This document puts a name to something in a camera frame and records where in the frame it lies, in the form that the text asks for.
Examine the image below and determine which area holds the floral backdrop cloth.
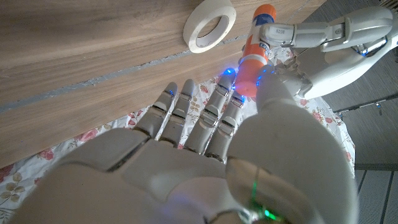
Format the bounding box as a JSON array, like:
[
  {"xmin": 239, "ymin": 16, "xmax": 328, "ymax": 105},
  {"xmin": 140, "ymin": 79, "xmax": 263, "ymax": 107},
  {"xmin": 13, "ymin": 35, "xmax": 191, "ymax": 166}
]
[{"xmin": 0, "ymin": 46, "xmax": 356, "ymax": 224}]

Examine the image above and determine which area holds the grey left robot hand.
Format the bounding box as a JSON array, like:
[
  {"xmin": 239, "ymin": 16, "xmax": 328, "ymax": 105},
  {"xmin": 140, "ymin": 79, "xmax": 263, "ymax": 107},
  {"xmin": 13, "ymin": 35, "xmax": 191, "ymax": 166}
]
[{"xmin": 239, "ymin": 6, "xmax": 398, "ymax": 100}]

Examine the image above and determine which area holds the orange and white glue stick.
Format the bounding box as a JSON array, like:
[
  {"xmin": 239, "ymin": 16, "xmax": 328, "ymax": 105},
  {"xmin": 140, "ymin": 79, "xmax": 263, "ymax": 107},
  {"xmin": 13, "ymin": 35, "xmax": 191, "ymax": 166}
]
[{"xmin": 241, "ymin": 3, "xmax": 277, "ymax": 63}]

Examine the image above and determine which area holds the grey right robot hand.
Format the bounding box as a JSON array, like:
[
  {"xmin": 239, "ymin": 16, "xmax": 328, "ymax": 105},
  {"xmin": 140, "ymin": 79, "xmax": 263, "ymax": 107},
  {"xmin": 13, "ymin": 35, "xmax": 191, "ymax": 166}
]
[{"xmin": 7, "ymin": 63, "xmax": 360, "ymax": 224}]

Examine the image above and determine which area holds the beige masking tape roll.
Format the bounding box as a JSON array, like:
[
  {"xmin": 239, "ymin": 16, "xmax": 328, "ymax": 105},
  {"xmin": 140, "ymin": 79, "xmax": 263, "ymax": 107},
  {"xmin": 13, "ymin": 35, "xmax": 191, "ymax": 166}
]
[{"xmin": 182, "ymin": 0, "xmax": 237, "ymax": 54}]

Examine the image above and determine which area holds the black metal rail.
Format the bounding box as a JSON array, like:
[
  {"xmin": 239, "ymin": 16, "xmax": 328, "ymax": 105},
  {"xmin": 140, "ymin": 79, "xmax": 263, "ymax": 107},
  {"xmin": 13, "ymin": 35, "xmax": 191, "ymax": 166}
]
[{"xmin": 334, "ymin": 93, "xmax": 398, "ymax": 113}]

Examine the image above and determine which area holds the orange glue stick cap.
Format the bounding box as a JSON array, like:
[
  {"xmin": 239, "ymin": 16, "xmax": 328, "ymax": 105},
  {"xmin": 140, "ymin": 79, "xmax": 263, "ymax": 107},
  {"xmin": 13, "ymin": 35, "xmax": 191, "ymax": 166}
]
[{"xmin": 234, "ymin": 55, "xmax": 269, "ymax": 98}]

